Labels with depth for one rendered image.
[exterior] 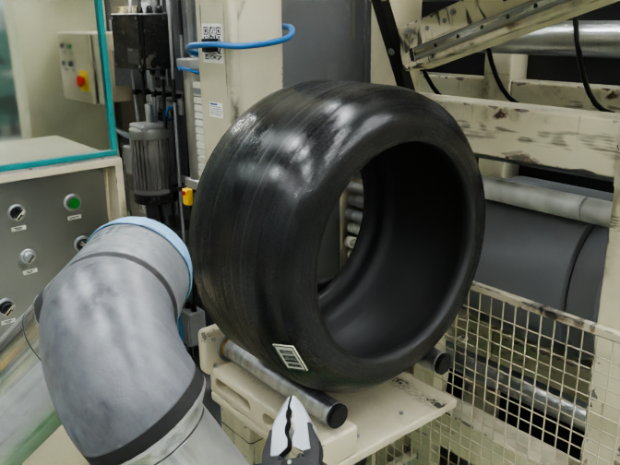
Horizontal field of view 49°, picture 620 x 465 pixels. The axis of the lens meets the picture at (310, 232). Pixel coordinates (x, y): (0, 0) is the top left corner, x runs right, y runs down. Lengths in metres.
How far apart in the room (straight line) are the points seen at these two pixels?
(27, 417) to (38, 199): 0.87
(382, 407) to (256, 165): 0.60
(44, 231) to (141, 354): 1.04
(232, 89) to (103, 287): 0.83
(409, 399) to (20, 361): 0.91
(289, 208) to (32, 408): 0.47
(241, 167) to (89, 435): 0.63
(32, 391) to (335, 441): 0.64
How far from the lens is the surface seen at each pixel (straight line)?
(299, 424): 1.03
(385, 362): 1.24
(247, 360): 1.38
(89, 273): 0.60
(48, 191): 1.57
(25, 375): 0.73
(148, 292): 0.60
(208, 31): 1.42
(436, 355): 1.39
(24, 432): 0.77
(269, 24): 1.40
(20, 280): 1.60
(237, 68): 1.36
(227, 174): 1.12
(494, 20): 1.39
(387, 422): 1.39
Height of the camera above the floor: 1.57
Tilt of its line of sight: 18 degrees down
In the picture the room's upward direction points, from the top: 1 degrees counter-clockwise
